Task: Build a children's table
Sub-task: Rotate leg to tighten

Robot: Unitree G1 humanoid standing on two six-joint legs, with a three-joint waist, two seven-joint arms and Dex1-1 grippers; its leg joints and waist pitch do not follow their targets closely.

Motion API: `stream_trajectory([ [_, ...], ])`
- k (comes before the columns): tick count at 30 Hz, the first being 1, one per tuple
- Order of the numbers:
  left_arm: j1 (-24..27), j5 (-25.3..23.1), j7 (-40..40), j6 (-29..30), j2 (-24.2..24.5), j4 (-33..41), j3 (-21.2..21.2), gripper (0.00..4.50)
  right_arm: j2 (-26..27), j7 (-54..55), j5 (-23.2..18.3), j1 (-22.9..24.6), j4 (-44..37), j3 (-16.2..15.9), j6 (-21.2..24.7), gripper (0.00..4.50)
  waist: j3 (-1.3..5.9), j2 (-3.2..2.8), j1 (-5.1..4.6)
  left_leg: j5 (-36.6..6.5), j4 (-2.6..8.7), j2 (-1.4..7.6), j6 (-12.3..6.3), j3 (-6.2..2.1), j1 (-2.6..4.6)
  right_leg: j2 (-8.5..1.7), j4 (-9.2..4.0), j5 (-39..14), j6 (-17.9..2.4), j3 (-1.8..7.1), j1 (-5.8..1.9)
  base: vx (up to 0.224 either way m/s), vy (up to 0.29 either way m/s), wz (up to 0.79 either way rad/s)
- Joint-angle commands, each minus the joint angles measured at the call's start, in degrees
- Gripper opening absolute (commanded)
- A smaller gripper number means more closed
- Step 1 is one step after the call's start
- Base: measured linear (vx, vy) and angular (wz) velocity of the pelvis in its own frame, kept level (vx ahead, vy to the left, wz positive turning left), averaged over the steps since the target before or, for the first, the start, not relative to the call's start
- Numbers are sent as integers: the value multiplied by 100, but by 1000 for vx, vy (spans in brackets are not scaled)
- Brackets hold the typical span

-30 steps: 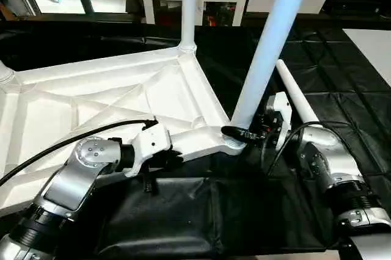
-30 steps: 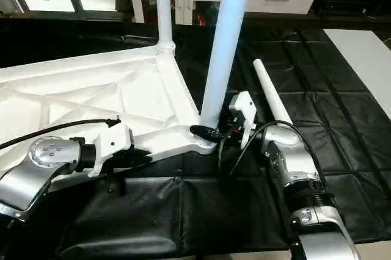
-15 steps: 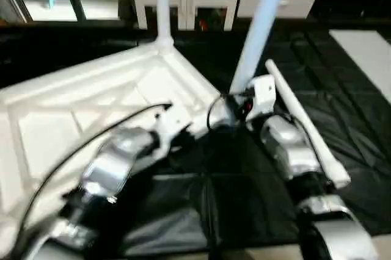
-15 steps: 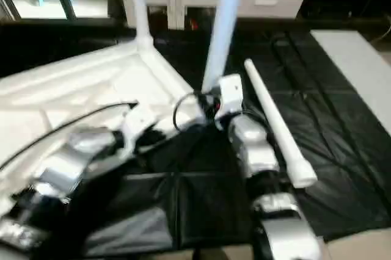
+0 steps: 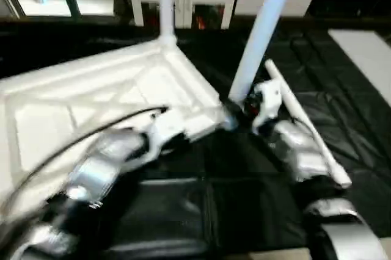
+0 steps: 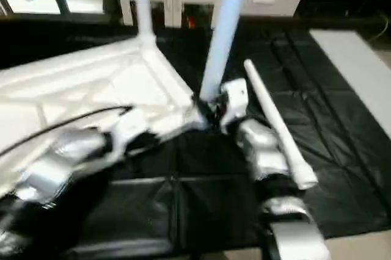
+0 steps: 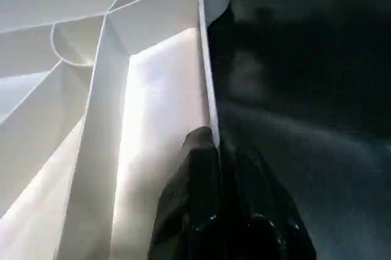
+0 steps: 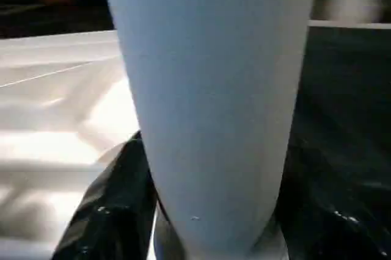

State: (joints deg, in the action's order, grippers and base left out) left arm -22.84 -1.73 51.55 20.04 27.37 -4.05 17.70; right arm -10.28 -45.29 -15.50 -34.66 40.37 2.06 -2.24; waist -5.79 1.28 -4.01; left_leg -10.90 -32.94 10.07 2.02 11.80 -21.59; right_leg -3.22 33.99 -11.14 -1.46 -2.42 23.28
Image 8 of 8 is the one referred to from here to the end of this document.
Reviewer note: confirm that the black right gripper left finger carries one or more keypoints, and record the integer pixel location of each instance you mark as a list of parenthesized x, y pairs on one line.
[(110, 211)]

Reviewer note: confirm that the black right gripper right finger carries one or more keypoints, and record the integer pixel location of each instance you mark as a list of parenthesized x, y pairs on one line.
[(330, 211)]

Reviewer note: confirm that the white plastic table top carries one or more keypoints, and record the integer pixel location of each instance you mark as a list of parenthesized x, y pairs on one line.
[(55, 126)]

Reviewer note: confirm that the white plastic table leg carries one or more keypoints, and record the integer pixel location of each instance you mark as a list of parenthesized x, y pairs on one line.
[(214, 101)]

